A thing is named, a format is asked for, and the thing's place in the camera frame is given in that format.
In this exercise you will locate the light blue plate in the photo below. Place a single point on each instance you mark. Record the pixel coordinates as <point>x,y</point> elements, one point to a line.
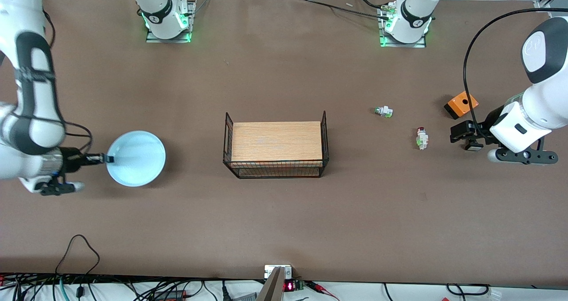
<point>137,159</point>

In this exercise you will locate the red clip lead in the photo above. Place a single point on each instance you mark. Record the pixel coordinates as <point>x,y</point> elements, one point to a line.
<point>317,287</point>

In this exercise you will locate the grey camera post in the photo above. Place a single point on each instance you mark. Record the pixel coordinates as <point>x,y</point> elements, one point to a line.
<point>273,287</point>

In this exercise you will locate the orange button enclosure box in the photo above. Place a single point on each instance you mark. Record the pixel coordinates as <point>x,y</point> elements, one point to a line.
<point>461,104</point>

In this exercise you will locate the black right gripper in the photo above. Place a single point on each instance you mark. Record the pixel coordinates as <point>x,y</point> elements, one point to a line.
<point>73,159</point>

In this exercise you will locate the black power adapter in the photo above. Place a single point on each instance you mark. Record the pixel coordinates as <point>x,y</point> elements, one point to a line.
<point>171,295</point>

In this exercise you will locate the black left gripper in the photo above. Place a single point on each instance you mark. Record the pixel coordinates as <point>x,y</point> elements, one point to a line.
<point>484,130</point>

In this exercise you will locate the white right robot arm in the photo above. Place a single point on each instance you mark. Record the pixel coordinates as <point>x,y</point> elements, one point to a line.
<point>26,48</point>

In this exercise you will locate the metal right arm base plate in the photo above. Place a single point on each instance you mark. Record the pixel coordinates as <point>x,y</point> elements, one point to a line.
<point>191,12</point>

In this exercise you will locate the black square push button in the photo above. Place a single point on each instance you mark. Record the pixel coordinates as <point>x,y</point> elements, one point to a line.
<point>474,147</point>

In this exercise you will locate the red push button switch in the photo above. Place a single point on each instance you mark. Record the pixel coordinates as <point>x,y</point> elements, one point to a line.
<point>422,140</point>

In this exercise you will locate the green push button switch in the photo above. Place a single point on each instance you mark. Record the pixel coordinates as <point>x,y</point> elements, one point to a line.
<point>384,112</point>

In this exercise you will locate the red digit display module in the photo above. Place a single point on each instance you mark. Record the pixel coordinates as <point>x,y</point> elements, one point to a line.
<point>289,286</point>

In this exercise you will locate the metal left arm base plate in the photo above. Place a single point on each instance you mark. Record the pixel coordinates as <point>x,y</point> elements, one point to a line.
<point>422,41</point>

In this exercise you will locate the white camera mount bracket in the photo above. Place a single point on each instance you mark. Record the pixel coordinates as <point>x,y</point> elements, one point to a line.
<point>268,272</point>

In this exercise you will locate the wooden shelf board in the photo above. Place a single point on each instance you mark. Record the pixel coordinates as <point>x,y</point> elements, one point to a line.
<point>277,141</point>

